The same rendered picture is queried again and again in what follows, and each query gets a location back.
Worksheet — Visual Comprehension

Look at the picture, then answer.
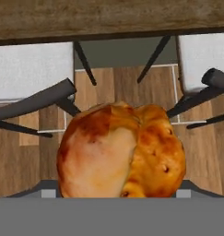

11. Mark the white seat dark frame chair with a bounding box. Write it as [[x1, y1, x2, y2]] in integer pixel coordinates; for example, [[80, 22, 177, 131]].
[[136, 32, 224, 130], [0, 41, 98, 139]]

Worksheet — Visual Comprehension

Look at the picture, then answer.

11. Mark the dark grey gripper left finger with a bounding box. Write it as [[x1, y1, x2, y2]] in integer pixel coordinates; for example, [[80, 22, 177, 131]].
[[6, 179, 61, 199]]

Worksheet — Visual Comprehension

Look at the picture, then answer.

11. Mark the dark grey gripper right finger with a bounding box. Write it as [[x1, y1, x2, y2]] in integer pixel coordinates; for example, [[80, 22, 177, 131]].
[[175, 179, 224, 199]]

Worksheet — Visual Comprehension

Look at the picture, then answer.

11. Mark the roasted chicken drumstick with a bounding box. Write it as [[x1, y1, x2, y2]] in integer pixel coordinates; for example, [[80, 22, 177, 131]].
[[56, 101, 187, 199]]

